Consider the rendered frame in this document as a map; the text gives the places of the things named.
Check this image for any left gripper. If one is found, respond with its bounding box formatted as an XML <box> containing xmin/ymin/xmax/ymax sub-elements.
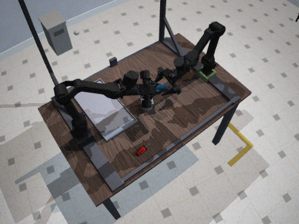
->
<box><xmin>154</xmin><ymin>67</ymin><xmax>182</xmax><ymax>96</ymax></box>

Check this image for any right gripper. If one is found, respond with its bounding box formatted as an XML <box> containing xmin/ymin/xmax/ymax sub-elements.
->
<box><xmin>134</xmin><ymin>70</ymin><xmax>161</xmax><ymax>108</ymax></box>

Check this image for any blue electric screwdriver barrel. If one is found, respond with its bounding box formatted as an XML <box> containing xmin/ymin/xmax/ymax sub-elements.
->
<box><xmin>154</xmin><ymin>84</ymin><xmax>171</xmax><ymax>93</ymax></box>

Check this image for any red screwdriver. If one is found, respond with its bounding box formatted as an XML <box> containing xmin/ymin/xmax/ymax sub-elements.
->
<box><xmin>136</xmin><ymin>144</ymin><xmax>149</xmax><ymax>156</ymax></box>

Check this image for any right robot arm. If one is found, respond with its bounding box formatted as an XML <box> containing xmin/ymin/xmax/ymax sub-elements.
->
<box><xmin>53</xmin><ymin>71</ymin><xmax>154</xmax><ymax>140</ymax></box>

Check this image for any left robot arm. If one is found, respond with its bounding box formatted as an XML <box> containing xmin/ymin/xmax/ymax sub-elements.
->
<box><xmin>163</xmin><ymin>21</ymin><xmax>225</xmax><ymax>81</ymax></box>

